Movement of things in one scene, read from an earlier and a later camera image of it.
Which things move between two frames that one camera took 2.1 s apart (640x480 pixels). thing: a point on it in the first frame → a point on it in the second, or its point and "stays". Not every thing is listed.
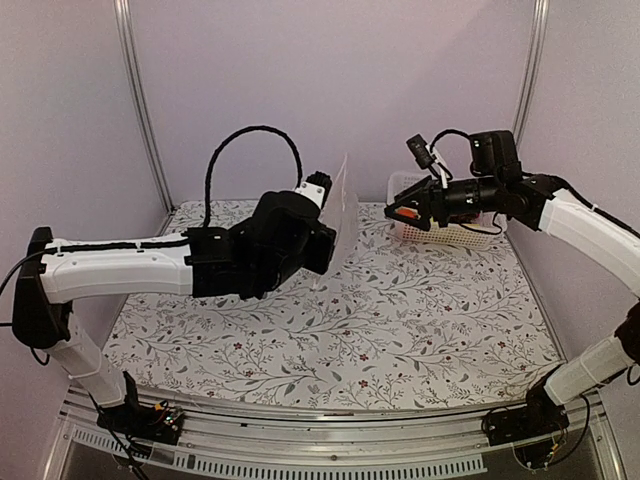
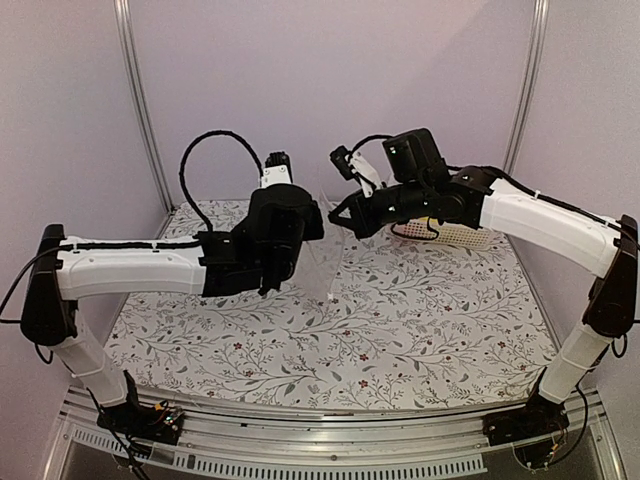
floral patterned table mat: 411,318 stays
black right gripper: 438,209 → 360,223
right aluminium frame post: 534,55 stays
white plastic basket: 468,231 stays
